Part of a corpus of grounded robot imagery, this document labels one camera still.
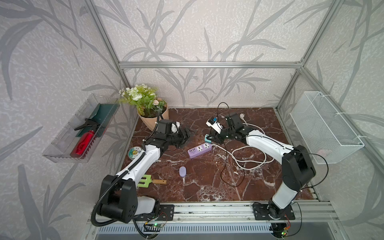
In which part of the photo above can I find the teal usb charger plug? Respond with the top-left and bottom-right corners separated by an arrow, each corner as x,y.
205,135 -> 212,143

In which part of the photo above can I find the purple power strip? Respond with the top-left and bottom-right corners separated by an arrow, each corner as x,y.
188,143 -> 212,159

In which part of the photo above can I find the black usb charging cable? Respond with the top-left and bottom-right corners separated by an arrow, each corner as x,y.
216,101 -> 246,188

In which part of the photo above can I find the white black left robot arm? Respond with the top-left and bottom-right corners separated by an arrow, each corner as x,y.
91,127 -> 194,227

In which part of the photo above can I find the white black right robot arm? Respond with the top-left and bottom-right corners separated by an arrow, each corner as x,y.
206,121 -> 317,220

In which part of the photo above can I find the round green tape roll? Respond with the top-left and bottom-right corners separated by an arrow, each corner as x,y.
128,146 -> 143,160

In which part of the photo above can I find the artificial white flower plant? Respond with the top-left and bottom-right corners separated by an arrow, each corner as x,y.
118,84 -> 166,118

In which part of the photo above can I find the red spray bottle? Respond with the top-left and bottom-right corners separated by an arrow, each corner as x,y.
72,130 -> 95,158

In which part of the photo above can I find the white power strip cord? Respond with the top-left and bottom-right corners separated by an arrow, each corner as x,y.
211,113 -> 275,171

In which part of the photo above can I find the green garden fork wooden handle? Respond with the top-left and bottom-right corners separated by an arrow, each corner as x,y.
138,175 -> 167,188

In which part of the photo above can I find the white wire mesh basket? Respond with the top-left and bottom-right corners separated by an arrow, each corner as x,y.
291,92 -> 365,165

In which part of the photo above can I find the clear plastic wall bin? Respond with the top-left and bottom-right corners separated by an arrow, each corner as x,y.
43,94 -> 120,164

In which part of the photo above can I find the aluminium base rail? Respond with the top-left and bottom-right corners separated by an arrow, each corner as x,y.
86,201 -> 341,224

